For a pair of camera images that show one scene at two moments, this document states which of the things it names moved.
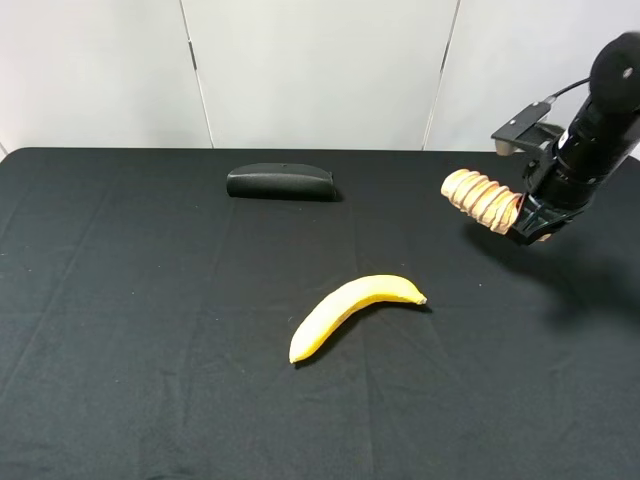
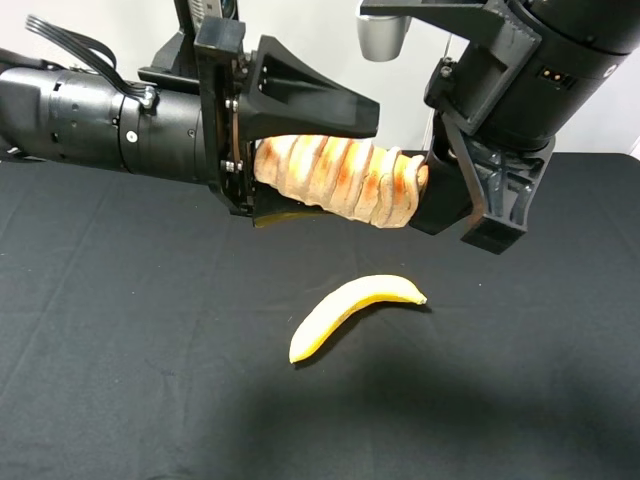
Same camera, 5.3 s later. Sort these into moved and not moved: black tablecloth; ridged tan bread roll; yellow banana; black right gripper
Moved: black right gripper; ridged tan bread roll
Not moved: yellow banana; black tablecloth
